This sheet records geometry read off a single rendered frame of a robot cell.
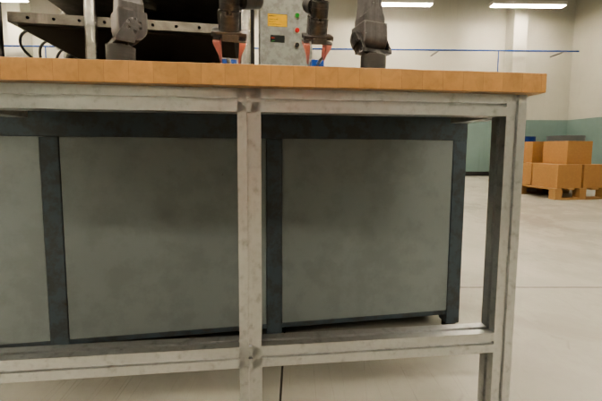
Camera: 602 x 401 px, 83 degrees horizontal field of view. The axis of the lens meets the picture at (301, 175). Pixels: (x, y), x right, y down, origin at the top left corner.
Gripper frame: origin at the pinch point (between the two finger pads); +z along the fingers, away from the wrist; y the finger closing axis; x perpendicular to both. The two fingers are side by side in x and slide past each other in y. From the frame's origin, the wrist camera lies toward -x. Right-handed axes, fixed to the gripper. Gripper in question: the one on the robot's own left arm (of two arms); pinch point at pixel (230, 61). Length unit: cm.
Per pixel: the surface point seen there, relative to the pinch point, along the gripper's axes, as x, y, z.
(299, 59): -87, -34, 21
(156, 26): -86, 42, 9
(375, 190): 22, -48, 33
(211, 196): 23.3, 4.9, 34.7
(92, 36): -78, 70, 14
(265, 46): -89, -15, 15
